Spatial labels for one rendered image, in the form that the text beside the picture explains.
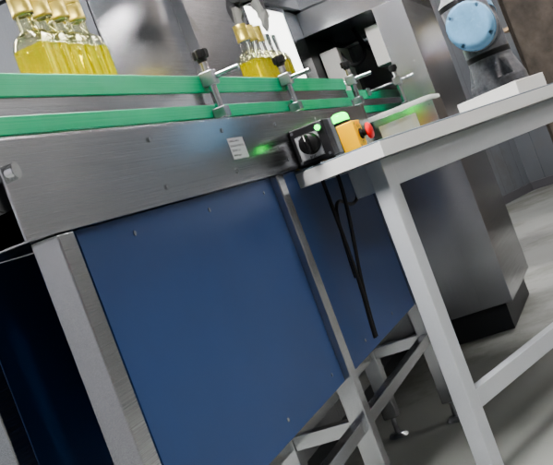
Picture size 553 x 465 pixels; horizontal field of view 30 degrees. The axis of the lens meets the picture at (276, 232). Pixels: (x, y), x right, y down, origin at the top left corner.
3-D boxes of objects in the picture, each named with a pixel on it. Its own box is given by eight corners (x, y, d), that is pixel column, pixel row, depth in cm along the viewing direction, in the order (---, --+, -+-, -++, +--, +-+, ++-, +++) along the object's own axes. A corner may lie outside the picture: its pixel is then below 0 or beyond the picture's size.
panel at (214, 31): (309, 106, 351) (274, 12, 351) (318, 103, 350) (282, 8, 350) (212, 113, 267) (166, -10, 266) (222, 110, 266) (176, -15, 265)
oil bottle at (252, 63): (271, 133, 265) (242, 54, 265) (291, 125, 263) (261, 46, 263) (264, 134, 260) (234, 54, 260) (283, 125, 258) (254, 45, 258)
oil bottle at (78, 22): (118, 155, 184) (62, 5, 183) (145, 144, 182) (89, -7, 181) (103, 157, 178) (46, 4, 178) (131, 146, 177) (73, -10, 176)
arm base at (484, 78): (538, 73, 271) (524, 38, 271) (513, 81, 260) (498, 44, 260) (489, 93, 281) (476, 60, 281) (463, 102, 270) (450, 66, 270)
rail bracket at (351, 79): (326, 117, 291) (310, 76, 291) (380, 95, 285) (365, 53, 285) (323, 118, 288) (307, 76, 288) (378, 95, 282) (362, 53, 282)
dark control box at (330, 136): (311, 167, 223) (297, 130, 223) (344, 154, 220) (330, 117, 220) (300, 170, 215) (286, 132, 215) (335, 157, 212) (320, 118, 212)
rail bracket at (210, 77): (222, 122, 188) (196, 53, 188) (258, 107, 186) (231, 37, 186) (213, 122, 185) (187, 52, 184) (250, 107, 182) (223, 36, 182)
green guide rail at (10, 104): (349, 107, 284) (339, 79, 284) (353, 105, 283) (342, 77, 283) (-19, 140, 119) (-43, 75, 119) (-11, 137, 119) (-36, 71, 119)
